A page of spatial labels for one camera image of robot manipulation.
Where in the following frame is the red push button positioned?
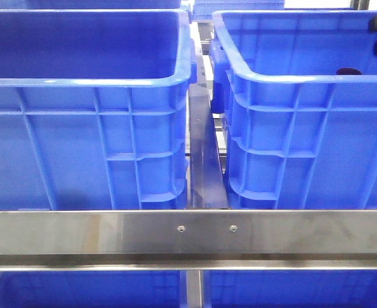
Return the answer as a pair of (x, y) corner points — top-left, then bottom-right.
(336, 67), (362, 76)

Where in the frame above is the blue bin with buttons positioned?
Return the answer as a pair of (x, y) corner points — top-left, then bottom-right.
(0, 10), (196, 210)

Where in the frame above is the blue bin at left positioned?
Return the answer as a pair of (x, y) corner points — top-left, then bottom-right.
(210, 10), (377, 210)

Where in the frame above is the far blue crate top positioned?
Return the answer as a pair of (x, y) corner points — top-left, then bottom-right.
(193, 0), (285, 21)

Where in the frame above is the blue bin lower right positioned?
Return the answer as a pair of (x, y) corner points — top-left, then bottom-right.
(206, 270), (377, 307)

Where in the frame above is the blue bin lower left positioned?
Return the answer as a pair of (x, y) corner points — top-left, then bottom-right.
(0, 271), (187, 307)

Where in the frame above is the stainless steel shelf rail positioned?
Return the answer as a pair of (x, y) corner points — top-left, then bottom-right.
(0, 209), (377, 271)

